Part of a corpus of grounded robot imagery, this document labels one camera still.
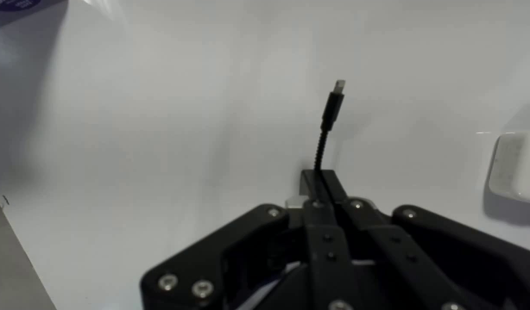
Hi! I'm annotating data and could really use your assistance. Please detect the black charging cable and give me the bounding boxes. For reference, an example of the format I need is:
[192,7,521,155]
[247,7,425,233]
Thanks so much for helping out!
[312,78,349,209]

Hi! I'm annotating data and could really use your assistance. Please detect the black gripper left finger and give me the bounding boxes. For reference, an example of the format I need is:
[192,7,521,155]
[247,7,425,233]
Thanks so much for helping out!
[140,171,357,310]

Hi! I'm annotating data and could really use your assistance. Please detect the white power adapter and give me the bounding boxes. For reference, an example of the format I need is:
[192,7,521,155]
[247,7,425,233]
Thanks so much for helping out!
[487,131,530,203]

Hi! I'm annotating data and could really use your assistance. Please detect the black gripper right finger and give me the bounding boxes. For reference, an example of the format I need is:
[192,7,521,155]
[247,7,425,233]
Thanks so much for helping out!
[321,171,530,310]

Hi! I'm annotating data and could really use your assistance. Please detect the white board mat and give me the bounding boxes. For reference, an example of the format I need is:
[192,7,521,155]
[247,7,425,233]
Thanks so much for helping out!
[0,0,530,310]

